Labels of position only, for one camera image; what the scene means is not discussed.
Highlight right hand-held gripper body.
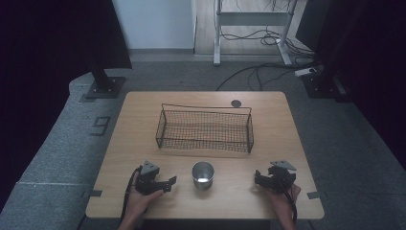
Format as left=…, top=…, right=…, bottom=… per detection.
left=266, top=159, right=298, bottom=195

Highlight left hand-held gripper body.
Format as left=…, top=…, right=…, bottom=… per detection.
left=134, top=160, right=168, bottom=196

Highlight metal cup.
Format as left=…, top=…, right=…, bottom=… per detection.
left=192, top=161, right=215, bottom=192

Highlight black wire mesh basket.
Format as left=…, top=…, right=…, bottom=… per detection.
left=155, top=103, right=256, bottom=154

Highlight person's left hand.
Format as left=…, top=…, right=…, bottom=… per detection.
left=126, top=188, right=166, bottom=221

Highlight person's right hand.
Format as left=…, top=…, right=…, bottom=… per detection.
left=267, top=184, right=302, bottom=222

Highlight dark tape floor mark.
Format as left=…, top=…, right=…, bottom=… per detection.
left=90, top=116, right=112, bottom=137

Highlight black metal stand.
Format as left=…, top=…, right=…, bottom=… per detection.
left=301, top=0, right=368, bottom=101
left=85, top=58, right=127, bottom=100

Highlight white power strip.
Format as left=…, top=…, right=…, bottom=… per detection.
left=293, top=66, right=318, bottom=78

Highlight dark curtain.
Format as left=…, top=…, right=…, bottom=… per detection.
left=0, top=0, right=133, bottom=212
left=295, top=0, right=406, bottom=171

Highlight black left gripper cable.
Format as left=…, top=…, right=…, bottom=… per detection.
left=120, top=165, right=144, bottom=222

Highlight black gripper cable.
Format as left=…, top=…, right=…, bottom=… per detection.
left=120, top=165, right=144, bottom=222
left=279, top=176, right=299, bottom=224

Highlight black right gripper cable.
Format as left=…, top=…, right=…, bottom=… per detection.
left=279, top=176, right=299, bottom=224

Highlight black floor cables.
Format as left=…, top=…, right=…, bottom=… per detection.
left=215, top=0, right=324, bottom=93

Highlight white metal desk frame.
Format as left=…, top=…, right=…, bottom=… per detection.
left=213, top=0, right=293, bottom=67

